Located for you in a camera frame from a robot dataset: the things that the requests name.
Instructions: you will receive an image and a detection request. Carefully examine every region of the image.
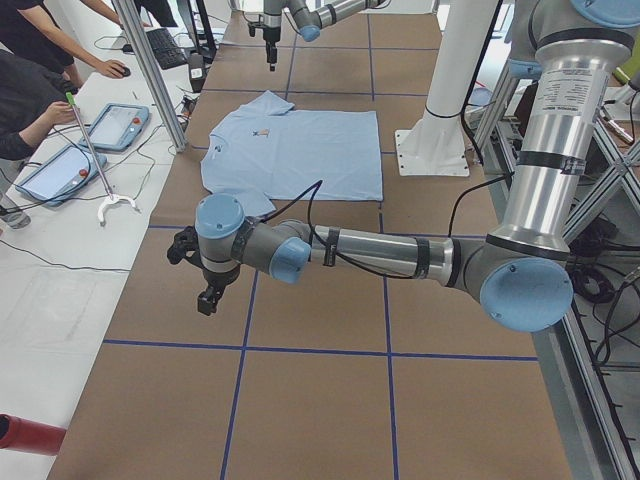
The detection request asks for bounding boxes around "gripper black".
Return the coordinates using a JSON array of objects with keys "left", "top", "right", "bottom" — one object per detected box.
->
[
  {"left": 197, "top": 267, "right": 240, "bottom": 315},
  {"left": 263, "top": 26, "right": 280, "bottom": 72}
]

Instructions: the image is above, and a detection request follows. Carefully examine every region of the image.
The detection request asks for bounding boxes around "light blue t-shirt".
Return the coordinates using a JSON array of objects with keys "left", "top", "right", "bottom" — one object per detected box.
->
[{"left": 201, "top": 91, "right": 383, "bottom": 216}]

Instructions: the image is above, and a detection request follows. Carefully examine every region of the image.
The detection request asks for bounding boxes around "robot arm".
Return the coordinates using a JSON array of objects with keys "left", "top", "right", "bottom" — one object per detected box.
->
[
  {"left": 249, "top": 0, "right": 384, "bottom": 72},
  {"left": 193, "top": 1, "right": 639, "bottom": 332}
]

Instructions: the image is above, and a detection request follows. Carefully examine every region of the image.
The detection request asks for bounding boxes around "black monitor stand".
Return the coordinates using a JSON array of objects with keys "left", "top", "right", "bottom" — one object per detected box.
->
[{"left": 187, "top": 0, "right": 217, "bottom": 64}]

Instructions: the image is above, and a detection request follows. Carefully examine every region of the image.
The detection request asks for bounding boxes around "black power adapter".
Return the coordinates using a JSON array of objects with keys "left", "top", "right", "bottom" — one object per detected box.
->
[{"left": 188, "top": 52, "right": 206, "bottom": 93}]

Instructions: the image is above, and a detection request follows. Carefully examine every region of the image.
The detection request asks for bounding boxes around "black keyboard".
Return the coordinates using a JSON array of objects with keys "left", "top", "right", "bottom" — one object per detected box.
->
[{"left": 145, "top": 28, "right": 188, "bottom": 70}]

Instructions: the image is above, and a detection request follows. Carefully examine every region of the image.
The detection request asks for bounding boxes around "reacher grabber tool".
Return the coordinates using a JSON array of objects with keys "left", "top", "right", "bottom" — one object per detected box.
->
[{"left": 65, "top": 92, "right": 140, "bottom": 227}]

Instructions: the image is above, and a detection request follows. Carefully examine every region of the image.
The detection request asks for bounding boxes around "far teach pendant blue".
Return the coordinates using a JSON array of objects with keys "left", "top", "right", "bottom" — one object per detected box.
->
[{"left": 88, "top": 103, "right": 150, "bottom": 153}]

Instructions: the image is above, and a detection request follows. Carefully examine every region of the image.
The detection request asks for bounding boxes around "teach pendant blue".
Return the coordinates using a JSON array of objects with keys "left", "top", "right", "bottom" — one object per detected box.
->
[
  {"left": 15, "top": 145, "right": 98, "bottom": 206},
  {"left": 88, "top": 103, "right": 150, "bottom": 153}
]

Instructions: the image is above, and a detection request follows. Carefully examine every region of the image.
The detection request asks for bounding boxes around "near teach pendant blue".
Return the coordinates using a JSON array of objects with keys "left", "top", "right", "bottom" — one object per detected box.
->
[{"left": 15, "top": 145, "right": 98, "bottom": 206}]

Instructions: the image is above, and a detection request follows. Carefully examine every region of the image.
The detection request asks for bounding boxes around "red cylinder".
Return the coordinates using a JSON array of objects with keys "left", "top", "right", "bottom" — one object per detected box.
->
[{"left": 1, "top": 414, "right": 67, "bottom": 456}]

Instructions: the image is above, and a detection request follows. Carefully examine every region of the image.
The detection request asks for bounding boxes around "person in black near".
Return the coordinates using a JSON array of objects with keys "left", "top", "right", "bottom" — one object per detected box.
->
[{"left": 1, "top": 50, "right": 77, "bottom": 161}]

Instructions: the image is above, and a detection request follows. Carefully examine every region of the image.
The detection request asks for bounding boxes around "person in black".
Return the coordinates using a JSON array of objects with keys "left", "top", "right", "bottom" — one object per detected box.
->
[
  {"left": 1, "top": 50, "right": 77, "bottom": 161},
  {"left": 1, "top": 1, "right": 127, "bottom": 88}
]

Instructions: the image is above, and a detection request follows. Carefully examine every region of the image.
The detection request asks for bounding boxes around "person in black far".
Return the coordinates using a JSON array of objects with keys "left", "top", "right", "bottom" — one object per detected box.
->
[{"left": 1, "top": 1, "right": 127, "bottom": 88}]

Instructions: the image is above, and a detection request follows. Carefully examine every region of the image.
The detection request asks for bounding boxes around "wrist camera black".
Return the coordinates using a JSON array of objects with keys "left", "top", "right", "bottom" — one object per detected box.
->
[
  {"left": 246, "top": 21, "right": 264, "bottom": 38},
  {"left": 167, "top": 226, "right": 202, "bottom": 268}
]

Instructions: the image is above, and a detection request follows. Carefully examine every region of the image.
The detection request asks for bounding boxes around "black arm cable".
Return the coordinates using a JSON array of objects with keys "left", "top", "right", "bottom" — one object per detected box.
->
[{"left": 259, "top": 179, "right": 426, "bottom": 279}]

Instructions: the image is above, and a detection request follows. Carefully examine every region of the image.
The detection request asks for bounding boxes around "aluminium frame post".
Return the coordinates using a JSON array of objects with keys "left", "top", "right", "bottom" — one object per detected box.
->
[{"left": 113, "top": 0, "right": 187, "bottom": 153}]

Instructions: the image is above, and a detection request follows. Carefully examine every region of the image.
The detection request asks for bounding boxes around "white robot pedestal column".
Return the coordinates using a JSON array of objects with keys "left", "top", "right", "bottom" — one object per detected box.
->
[{"left": 396, "top": 0, "right": 502, "bottom": 177}]

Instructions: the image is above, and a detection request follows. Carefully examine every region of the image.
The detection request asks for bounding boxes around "aluminium frame rack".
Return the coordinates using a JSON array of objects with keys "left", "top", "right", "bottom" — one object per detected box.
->
[{"left": 476, "top": 67, "right": 639, "bottom": 479}]

